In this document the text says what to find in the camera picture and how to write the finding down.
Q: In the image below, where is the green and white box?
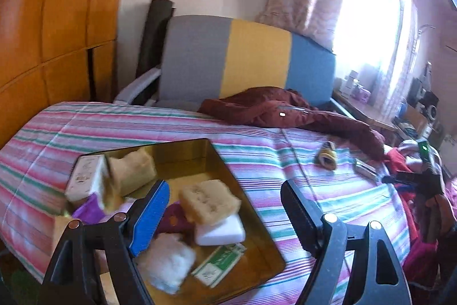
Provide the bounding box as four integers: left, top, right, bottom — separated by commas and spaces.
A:
192, 242, 248, 288

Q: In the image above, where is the person's right hand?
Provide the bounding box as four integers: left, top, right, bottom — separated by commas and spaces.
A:
434, 197, 457, 242

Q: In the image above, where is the cream cardboard box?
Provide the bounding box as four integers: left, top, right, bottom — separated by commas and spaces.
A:
65, 154, 108, 204

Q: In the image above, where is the small yellow toy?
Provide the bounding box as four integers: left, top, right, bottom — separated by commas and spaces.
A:
316, 141, 338, 170

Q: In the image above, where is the gold tray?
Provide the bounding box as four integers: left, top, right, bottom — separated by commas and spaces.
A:
53, 138, 287, 305

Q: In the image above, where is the red blanket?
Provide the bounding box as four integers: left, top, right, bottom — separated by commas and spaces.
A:
384, 146, 429, 256

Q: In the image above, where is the clear snack packet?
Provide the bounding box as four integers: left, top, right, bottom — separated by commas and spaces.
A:
353, 160, 377, 179

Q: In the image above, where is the brown cardboard box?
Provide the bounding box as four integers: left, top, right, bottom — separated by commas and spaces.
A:
407, 108, 434, 137

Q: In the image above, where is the wooden desk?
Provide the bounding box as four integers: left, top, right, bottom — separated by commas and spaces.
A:
334, 91, 400, 134

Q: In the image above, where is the white foam block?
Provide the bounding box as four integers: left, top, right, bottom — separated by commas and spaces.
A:
195, 214, 247, 246

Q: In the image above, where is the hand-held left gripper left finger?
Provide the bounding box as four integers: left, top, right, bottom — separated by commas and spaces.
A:
43, 179, 170, 305

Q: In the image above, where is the black electronic device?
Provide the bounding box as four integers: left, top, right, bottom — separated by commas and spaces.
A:
410, 76, 440, 120

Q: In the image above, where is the magenta cloth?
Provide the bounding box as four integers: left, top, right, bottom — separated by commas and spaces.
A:
403, 239, 440, 286

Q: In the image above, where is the white cotton wad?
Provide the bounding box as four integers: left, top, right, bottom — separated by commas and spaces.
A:
137, 233, 197, 295

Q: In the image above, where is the grey yellow blue headboard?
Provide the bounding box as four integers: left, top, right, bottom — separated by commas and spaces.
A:
157, 15, 338, 111

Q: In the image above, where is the grey bed rail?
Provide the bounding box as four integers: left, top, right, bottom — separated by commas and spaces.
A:
113, 67, 162, 105

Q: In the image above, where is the orange wooden wardrobe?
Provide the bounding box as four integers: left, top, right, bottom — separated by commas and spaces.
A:
0, 0, 138, 148

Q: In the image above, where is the purple packet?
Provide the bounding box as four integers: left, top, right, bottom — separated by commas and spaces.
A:
71, 194, 108, 223

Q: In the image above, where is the bright window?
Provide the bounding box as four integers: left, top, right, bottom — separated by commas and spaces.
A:
332, 0, 404, 77

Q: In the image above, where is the maroon cloth piece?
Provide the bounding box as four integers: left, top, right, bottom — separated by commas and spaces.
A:
155, 203, 195, 238

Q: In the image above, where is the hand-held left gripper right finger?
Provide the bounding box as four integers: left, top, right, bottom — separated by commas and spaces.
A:
280, 179, 411, 305

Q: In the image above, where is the mauve ribbed sweater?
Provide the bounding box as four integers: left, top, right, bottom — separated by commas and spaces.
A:
398, 139, 420, 157

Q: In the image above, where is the yellow sponge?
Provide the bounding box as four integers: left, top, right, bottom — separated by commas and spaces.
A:
179, 179, 241, 225
106, 147, 158, 196
101, 164, 124, 211

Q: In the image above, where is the dark red down jacket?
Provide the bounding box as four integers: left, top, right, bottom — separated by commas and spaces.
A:
197, 86, 386, 161

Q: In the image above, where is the purple box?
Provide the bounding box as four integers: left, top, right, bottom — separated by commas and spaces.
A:
353, 85, 372, 102

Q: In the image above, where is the stack of white boxes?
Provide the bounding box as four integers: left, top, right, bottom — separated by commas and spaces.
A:
339, 71, 359, 96

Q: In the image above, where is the striped blanket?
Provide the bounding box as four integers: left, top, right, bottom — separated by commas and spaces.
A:
0, 101, 415, 305

